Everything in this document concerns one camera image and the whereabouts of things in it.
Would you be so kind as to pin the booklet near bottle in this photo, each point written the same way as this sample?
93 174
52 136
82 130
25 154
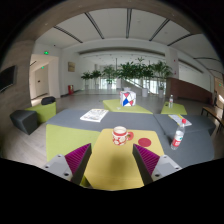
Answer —
178 119

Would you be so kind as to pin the red fire extinguisher box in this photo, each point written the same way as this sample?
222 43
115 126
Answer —
70 89

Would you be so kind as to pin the potted plant far left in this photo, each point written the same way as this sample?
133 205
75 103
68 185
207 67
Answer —
87 76

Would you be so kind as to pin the clear plastic water bottle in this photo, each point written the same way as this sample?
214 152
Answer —
179 134

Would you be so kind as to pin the dark grey pouf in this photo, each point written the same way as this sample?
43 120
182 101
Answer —
25 120

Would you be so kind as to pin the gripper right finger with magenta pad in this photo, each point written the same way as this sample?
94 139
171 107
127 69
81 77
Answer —
153 167

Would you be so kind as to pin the red patterned ceramic mug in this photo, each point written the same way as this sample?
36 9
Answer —
120 135

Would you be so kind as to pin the yellow green front table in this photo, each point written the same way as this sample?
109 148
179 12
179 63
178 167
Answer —
112 167

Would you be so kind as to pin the white red blue cube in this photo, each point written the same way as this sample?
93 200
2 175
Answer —
127 98

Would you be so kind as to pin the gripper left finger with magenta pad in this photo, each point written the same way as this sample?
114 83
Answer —
71 166

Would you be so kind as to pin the green ottoman centre back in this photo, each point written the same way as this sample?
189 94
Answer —
114 105

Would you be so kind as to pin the potted plant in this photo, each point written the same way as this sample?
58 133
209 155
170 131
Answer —
138 72
161 71
87 76

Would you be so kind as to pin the potted plant centre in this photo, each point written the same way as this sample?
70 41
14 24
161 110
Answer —
138 72

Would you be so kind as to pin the green ottoman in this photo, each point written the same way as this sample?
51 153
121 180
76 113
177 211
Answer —
114 105
173 109

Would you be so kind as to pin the wall mounted black television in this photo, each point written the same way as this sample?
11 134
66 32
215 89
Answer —
8 78

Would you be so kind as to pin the red round coaster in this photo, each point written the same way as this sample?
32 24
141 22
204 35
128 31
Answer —
144 142

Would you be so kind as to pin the potted plant right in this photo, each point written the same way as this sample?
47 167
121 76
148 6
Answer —
161 71

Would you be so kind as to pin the green ottoman right back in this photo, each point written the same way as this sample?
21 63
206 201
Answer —
173 109

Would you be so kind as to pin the black bag on seat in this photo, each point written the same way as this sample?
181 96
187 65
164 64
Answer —
48 100

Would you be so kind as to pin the green seat block left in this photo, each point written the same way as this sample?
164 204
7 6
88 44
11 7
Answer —
44 112

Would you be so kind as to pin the framed wall picture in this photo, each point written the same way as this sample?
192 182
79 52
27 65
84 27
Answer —
71 66

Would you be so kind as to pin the distant water bottle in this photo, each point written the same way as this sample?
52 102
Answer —
171 101

